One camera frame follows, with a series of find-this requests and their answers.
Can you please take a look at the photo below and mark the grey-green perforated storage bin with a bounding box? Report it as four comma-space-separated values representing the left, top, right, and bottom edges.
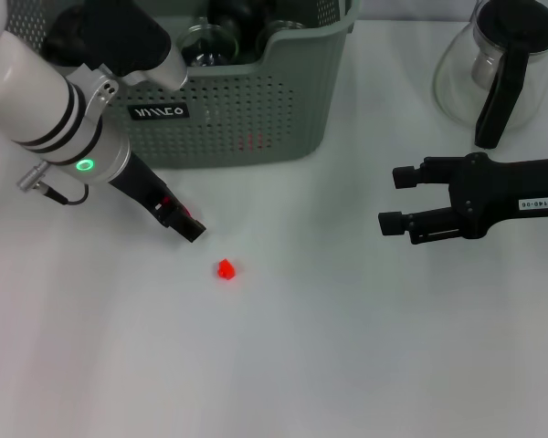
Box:
4, 0, 364, 169

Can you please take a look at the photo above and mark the glass pitcher black handle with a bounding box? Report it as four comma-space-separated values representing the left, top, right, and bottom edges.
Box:
432, 0, 548, 151

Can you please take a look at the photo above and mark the silver plug on left gripper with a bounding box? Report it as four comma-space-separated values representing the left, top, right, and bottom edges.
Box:
16, 165, 52, 190

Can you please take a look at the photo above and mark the small red toy block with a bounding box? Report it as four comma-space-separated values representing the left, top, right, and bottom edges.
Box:
216, 258, 237, 281

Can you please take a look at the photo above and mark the left wrist cable with connector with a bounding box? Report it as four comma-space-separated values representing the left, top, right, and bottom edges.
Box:
35, 181, 91, 206

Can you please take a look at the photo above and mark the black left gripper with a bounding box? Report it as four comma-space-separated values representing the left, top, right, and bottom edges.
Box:
108, 151, 207, 244

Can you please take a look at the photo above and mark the dark red curved block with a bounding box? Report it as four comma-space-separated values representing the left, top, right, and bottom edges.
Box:
157, 194, 195, 218

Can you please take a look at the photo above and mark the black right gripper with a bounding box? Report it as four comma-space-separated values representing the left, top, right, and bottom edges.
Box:
376, 151, 548, 246

